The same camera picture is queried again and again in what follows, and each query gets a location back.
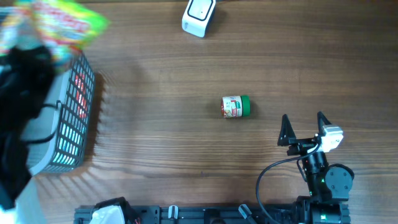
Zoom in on Haribo gummy candy bag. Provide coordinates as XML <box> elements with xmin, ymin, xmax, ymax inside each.
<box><xmin>1</xmin><ymin>0</ymin><xmax>109</xmax><ymax>73</ymax></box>

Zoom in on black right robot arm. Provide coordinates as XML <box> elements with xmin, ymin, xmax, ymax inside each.
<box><xmin>277</xmin><ymin>112</ymin><xmax>354</xmax><ymax>224</ymax></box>

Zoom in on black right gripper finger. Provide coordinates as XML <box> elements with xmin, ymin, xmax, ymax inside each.
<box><xmin>277</xmin><ymin>114</ymin><xmax>295</xmax><ymax>146</ymax></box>
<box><xmin>317</xmin><ymin>111</ymin><xmax>331</xmax><ymax>136</ymax></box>

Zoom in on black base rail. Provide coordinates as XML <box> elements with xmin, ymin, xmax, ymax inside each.
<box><xmin>73</xmin><ymin>196</ymin><xmax>351</xmax><ymax>224</ymax></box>

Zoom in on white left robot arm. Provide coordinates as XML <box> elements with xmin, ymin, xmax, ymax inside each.
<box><xmin>1</xmin><ymin>46</ymin><xmax>56</xmax><ymax>223</ymax></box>

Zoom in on grey plastic mesh basket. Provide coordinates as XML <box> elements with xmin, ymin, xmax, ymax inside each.
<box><xmin>22</xmin><ymin>53</ymin><xmax>95</xmax><ymax>175</ymax></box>

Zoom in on green lid spice jar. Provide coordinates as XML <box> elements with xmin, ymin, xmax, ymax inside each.
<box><xmin>221</xmin><ymin>95</ymin><xmax>251</xmax><ymax>118</ymax></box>

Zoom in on white barcode scanner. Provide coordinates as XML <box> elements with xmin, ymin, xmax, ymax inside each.
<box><xmin>182</xmin><ymin>0</ymin><xmax>216</xmax><ymax>38</ymax></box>

